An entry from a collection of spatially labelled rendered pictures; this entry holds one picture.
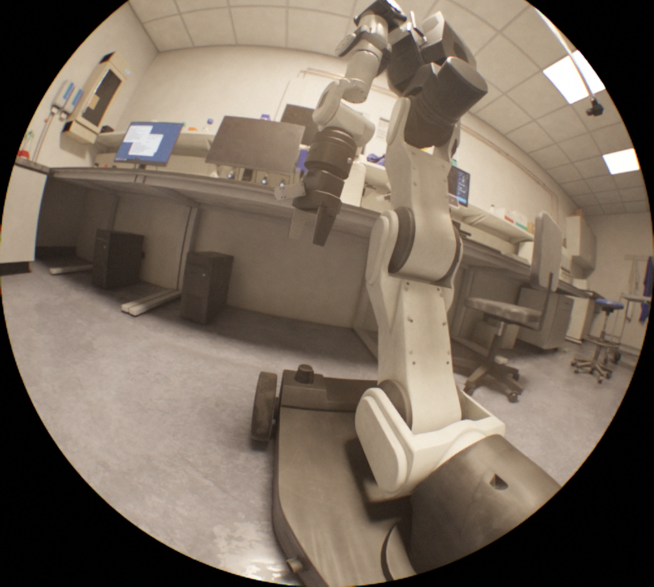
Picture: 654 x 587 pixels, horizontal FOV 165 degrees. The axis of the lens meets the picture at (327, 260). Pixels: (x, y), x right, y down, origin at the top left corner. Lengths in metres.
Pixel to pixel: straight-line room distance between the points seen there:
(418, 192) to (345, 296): 1.41
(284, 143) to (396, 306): 1.15
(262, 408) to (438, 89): 0.81
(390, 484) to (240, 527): 0.33
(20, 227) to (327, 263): 2.36
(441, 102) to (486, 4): 1.92
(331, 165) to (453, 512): 0.51
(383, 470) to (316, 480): 0.13
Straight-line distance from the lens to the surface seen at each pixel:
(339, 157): 0.41
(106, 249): 1.78
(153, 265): 2.13
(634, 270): 5.96
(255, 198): 0.96
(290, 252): 1.72
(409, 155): 0.54
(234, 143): 1.43
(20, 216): 1.99
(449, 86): 0.54
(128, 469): 0.65
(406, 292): 0.43
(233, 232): 1.79
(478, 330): 2.45
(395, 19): 0.86
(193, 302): 1.37
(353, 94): 0.54
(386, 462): 0.34
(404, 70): 0.75
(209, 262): 1.29
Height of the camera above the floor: 0.53
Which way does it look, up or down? 1 degrees down
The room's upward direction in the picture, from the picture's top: 12 degrees clockwise
